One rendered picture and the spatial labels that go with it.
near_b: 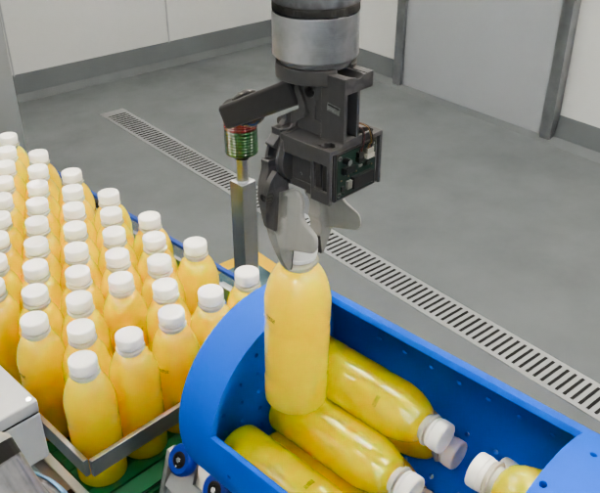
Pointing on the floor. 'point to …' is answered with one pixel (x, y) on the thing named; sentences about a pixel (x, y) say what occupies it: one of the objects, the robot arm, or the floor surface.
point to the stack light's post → (244, 222)
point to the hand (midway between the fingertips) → (299, 246)
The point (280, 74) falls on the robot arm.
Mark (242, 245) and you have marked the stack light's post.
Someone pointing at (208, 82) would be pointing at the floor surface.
